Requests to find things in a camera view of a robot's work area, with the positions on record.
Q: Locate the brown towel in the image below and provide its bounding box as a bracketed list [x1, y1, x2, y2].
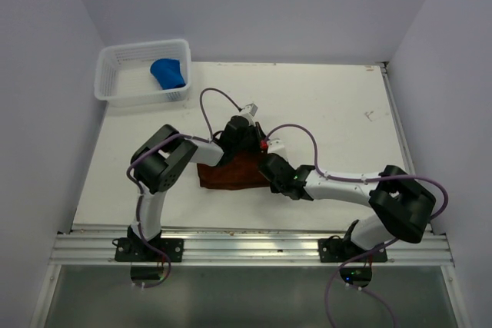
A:
[197, 151, 270, 191]

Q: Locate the blue towel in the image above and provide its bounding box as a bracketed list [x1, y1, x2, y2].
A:
[150, 58, 185, 90]

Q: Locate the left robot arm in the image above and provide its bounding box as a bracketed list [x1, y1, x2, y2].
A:
[127, 115, 268, 261]

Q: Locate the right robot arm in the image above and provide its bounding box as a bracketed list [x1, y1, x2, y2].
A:
[258, 154, 436, 262]

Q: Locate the white plastic basket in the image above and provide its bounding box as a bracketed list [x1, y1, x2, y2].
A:
[94, 39, 192, 108]

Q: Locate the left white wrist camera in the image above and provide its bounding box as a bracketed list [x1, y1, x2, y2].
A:
[238, 103, 258, 117]

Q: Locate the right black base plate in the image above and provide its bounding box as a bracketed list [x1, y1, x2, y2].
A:
[317, 235, 388, 263]

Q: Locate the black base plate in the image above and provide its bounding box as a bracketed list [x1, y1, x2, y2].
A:
[317, 235, 388, 263]
[111, 237, 185, 263]

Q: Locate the aluminium mounting rail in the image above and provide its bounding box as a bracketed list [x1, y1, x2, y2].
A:
[48, 227, 454, 267]

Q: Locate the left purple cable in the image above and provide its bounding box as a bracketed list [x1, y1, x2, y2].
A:
[126, 87, 243, 206]

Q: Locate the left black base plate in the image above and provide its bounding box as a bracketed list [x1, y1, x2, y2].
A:
[111, 237, 185, 263]

